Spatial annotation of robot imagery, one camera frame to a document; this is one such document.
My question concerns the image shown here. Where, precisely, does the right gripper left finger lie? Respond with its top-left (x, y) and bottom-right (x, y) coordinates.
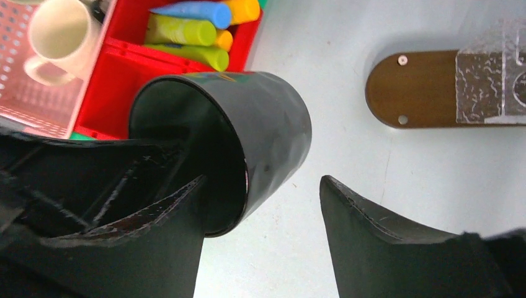
top-left (1, 176), bottom-right (206, 297)

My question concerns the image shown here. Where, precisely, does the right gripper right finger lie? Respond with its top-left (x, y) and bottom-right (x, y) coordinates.
top-left (319, 175), bottom-right (525, 297)

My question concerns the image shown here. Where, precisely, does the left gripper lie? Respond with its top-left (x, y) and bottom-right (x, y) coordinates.
top-left (1, 128), bottom-right (197, 247)

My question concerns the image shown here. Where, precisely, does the black mug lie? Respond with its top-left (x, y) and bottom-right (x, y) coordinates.
top-left (128, 71), bottom-right (312, 237)

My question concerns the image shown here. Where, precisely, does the clear acrylic holder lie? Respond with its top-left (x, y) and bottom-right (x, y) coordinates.
top-left (455, 19), bottom-right (525, 125)

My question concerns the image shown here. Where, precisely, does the brown wooden oval tray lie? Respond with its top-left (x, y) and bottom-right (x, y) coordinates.
top-left (365, 50), bottom-right (523, 129)

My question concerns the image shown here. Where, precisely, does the pink perforated basket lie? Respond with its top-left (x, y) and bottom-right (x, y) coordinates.
top-left (1, 1), bottom-right (115, 138)

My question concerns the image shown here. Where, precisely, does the red plastic bin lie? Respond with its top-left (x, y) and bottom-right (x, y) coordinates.
top-left (74, 1), bottom-right (265, 140)

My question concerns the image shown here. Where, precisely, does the cream mug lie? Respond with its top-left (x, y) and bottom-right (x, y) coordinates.
top-left (24, 0), bottom-right (102, 86)

